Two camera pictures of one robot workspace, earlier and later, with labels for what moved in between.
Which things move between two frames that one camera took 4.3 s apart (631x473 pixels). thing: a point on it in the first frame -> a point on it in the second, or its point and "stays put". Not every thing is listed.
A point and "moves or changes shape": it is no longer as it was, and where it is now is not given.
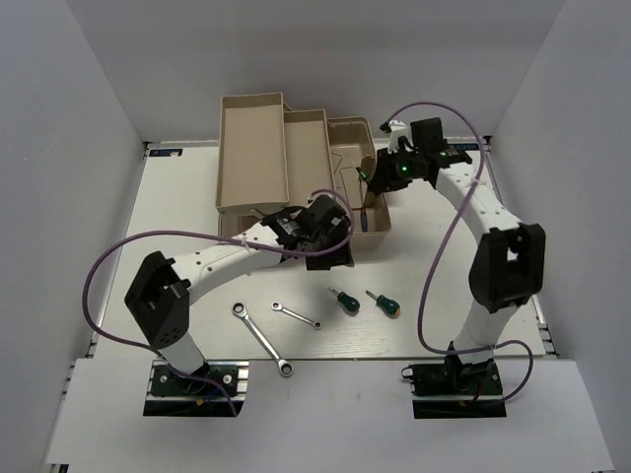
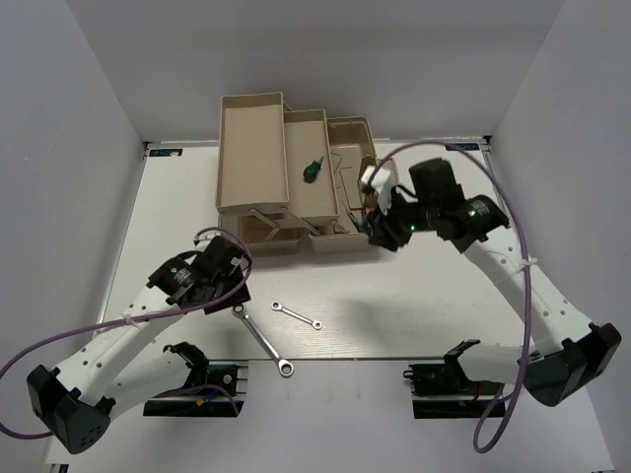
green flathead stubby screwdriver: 348,304 -> 312,171
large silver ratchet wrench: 285,367 stays put
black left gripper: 342,256 -> 241,296
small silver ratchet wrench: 277,305 stays put
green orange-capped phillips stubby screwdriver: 388,304 -> 367,227
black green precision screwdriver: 363,174 moves or changes shape
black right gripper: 384,179 -> 385,234
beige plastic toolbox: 271,157 stays put
